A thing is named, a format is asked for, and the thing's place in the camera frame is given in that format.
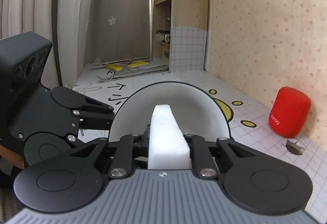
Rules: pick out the white sponge block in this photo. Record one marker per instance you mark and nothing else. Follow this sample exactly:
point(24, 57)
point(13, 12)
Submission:
point(166, 137)

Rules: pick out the yellow bowl white inside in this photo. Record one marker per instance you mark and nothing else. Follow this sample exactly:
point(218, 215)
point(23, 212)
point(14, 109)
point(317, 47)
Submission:
point(194, 106)

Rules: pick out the person's left hand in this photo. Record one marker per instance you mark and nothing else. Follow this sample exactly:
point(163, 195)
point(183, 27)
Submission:
point(10, 156)

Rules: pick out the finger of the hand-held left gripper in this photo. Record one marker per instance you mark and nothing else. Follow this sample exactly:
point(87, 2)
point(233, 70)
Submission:
point(95, 123)
point(99, 110)

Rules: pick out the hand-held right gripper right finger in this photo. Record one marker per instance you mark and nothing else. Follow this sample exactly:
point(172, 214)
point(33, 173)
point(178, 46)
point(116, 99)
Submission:
point(201, 155)

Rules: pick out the small metal parts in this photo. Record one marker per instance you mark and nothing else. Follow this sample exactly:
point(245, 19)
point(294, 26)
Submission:
point(163, 36)

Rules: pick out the floral sheer curtain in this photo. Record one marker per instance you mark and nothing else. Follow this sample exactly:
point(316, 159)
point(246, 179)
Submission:
point(115, 9)

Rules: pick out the red cylindrical speaker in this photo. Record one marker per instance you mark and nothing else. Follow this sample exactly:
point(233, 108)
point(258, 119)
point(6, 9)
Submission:
point(288, 111)

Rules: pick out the yellow packet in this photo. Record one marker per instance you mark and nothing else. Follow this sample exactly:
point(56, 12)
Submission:
point(138, 63)

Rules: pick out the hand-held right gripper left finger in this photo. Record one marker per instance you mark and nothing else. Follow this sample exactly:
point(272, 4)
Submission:
point(127, 152)

